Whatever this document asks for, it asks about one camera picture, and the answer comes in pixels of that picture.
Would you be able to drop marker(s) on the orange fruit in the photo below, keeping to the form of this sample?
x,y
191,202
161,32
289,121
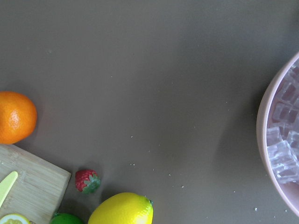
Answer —
x,y
18,117

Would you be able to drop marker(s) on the yellow plastic knife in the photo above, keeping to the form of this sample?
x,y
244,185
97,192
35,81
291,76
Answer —
x,y
6,185

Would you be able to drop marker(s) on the red strawberry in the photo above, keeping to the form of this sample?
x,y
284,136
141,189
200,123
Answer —
x,y
87,181

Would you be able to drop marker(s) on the round yellow lemon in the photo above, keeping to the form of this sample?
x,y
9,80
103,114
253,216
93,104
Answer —
x,y
123,208

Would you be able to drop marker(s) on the green lime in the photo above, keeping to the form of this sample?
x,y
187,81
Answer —
x,y
65,218

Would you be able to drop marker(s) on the pink ice bucket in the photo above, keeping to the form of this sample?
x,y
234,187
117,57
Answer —
x,y
288,192

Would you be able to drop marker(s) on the upper lemon slice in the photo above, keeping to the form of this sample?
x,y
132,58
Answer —
x,y
14,219

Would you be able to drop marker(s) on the wooden cutting board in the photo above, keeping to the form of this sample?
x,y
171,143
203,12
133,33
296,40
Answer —
x,y
39,189

